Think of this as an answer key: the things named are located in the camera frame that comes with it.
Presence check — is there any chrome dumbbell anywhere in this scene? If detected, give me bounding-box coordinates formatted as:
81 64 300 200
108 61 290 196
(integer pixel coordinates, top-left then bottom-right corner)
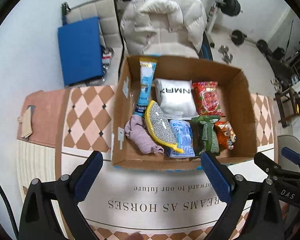
218 45 229 55
223 53 233 64

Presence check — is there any squat rack stand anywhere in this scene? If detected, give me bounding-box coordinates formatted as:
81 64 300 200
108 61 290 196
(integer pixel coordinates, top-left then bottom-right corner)
206 0 224 35

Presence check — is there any dark wooden chair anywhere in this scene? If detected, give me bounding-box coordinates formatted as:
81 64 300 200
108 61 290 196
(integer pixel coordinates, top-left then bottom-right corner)
274 87 300 128

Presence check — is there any white puffer jacket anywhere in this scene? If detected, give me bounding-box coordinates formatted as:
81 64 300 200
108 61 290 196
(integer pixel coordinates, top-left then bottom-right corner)
120 0 207 58

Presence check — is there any barbell on floor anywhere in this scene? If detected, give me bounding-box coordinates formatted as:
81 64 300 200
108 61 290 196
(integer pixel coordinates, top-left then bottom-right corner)
230 30 268 54

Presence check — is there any small cardboard scrap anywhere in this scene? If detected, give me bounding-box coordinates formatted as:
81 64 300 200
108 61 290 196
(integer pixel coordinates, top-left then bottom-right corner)
17 105 35 141

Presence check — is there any checkered table mat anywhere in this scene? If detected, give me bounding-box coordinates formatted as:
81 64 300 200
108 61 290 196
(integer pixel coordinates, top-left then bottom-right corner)
16 84 280 240

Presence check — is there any blue tube packet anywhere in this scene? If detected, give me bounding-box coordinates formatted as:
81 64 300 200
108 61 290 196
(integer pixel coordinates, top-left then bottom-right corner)
134 57 157 117

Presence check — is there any red snack packet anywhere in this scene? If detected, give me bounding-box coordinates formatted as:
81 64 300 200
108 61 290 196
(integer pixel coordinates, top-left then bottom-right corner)
192 81 225 117

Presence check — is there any black blue weight bench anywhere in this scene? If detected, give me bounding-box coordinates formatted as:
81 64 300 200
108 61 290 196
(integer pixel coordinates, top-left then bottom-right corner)
198 32 213 61

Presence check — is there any green snack packet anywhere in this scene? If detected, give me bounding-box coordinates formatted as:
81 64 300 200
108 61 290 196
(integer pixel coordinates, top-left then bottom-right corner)
191 115 220 157

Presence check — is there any blue folded mat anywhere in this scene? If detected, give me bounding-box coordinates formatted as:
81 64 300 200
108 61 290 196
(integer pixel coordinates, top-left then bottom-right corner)
58 17 104 86

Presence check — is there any white bagged cloth packet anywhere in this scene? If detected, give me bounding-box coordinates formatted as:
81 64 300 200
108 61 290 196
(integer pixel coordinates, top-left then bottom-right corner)
153 79 198 120

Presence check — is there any orange snack packet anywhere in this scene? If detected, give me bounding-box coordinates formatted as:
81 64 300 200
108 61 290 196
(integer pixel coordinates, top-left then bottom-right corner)
214 121 236 150

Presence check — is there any light blue tissue pack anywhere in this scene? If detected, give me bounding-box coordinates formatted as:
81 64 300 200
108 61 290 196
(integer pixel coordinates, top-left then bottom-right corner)
167 120 195 159

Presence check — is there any lilac sock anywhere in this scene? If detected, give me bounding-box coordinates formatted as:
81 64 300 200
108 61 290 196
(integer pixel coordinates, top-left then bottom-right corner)
124 114 165 154

